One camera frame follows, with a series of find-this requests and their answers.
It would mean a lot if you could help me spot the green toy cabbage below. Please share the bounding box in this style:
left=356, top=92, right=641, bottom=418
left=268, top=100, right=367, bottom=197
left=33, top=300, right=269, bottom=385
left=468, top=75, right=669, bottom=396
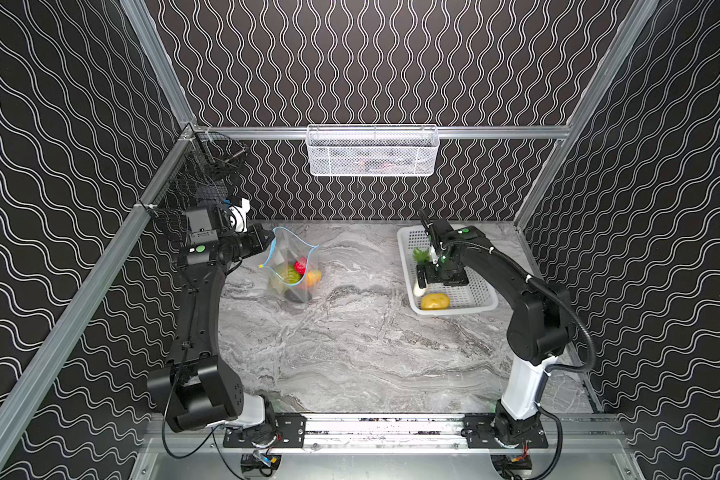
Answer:
left=278, top=264, right=302, bottom=285

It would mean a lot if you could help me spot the dark green toy avocado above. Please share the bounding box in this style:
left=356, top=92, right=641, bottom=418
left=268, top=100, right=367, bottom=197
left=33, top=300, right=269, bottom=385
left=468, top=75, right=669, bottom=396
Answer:
left=284, top=290, right=309, bottom=303

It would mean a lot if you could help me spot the pale green toy cucumber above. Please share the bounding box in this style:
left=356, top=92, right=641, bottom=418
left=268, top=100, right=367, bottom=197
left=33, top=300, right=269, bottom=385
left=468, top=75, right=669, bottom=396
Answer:
left=412, top=247, right=431, bottom=298

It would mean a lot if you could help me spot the aluminium frame corner post left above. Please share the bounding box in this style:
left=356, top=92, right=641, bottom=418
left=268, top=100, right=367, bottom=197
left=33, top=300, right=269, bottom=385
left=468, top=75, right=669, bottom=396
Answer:
left=121, top=0, right=197, bottom=126

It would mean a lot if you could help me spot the white mesh wall basket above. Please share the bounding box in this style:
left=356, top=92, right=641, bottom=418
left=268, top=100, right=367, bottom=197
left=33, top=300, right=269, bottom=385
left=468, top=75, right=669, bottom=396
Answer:
left=305, top=132, right=440, bottom=177

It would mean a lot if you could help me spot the aluminium left side bar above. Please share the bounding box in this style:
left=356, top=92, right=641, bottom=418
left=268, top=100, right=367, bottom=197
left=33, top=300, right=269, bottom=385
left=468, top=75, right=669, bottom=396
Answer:
left=0, top=125, right=178, bottom=479

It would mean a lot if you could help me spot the clear zip bag blue zipper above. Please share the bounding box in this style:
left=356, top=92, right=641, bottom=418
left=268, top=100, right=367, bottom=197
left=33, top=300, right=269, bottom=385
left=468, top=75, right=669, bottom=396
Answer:
left=259, top=226, right=322, bottom=304

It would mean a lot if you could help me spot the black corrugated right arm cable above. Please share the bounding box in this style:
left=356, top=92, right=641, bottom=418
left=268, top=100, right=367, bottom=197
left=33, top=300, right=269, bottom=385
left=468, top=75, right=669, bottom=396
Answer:
left=455, top=239, right=598, bottom=480

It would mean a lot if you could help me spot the orange red toy peach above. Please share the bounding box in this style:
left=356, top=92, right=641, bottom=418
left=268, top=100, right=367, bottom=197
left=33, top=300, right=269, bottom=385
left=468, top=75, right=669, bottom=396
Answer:
left=305, top=269, right=322, bottom=288

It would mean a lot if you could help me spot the yellow toy potato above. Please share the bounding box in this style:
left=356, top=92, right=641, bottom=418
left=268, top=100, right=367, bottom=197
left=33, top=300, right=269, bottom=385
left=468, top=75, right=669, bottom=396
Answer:
left=420, top=293, right=451, bottom=311

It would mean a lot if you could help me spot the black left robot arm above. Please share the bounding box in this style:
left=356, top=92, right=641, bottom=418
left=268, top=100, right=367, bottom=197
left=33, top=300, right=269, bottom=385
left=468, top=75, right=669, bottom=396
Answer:
left=147, top=201, right=276, bottom=435

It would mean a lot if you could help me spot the white plastic perforated basket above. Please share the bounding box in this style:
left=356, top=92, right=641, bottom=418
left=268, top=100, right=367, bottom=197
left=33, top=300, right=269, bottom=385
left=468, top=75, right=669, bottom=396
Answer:
left=397, top=225, right=498, bottom=316

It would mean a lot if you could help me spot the aluminium back horizontal bar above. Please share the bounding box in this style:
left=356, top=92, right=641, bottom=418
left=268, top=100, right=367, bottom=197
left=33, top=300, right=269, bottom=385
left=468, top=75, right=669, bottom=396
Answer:
left=194, top=125, right=571, bottom=141

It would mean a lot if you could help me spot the aluminium frame corner post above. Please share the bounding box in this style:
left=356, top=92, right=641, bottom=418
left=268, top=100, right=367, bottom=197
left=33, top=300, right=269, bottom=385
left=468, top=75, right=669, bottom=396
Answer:
left=514, top=0, right=659, bottom=232
left=121, top=0, right=197, bottom=126

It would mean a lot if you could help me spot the red toy apple with stem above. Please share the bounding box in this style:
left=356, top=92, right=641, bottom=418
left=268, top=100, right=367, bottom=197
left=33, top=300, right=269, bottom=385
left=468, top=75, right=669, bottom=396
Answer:
left=293, top=257, right=308, bottom=276

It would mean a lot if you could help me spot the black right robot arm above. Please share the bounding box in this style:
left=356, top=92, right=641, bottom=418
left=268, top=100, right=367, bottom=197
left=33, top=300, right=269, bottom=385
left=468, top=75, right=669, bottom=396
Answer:
left=418, top=214, right=576, bottom=422

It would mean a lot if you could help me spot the aluminium frame corner post right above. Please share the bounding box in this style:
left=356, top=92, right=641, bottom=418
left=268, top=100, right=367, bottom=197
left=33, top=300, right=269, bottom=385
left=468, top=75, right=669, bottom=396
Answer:
left=514, top=0, right=659, bottom=232

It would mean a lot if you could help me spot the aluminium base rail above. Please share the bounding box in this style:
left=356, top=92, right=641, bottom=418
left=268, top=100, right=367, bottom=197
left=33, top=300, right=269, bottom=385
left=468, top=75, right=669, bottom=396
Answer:
left=137, top=411, right=631, bottom=457

